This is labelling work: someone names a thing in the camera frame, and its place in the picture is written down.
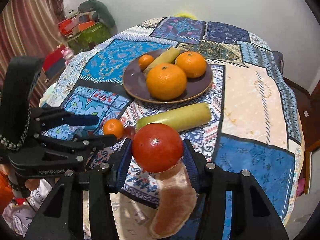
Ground striped red curtain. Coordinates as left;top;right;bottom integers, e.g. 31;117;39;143
0;0;66;106

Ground orange mandarin on plate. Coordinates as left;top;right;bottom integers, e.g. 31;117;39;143
175;51;207;79

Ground dark purple round plate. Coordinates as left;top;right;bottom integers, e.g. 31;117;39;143
122;49;213;104

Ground dark blue chair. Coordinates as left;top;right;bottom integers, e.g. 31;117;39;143
272;51;284;75

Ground red box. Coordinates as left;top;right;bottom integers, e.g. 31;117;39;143
42;45;66;72

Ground pink toy figure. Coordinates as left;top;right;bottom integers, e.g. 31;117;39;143
61;47;75;66

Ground small orange kumquat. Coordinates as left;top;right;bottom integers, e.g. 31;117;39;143
103;119;124;139
138;54;154;71

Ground large orange mandarin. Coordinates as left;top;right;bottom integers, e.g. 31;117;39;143
146;63;187;101

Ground blue patchwork tablecloth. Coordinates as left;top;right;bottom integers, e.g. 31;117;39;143
46;16;304;224

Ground yellow chair back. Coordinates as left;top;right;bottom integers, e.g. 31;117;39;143
175;12;197;20

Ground green storage box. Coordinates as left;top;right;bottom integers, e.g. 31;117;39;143
67;22;111;54

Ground red tomato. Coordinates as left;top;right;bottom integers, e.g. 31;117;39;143
132;124;183;173

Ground grey-green rolled cushion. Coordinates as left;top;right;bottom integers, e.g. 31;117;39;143
78;0;116;28

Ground small orange kumquat on cloth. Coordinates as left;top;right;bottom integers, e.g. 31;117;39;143
103;119;124;139

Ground dark red grape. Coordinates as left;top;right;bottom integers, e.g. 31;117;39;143
123;126;136;140

